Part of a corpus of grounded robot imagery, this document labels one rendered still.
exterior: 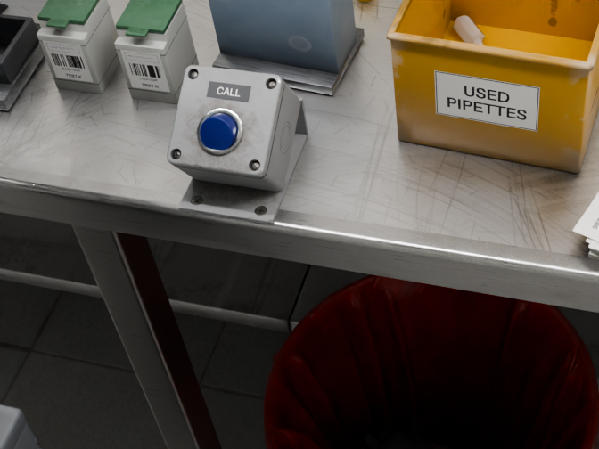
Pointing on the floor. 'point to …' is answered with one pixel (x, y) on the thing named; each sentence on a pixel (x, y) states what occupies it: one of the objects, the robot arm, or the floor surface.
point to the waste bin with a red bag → (431, 371)
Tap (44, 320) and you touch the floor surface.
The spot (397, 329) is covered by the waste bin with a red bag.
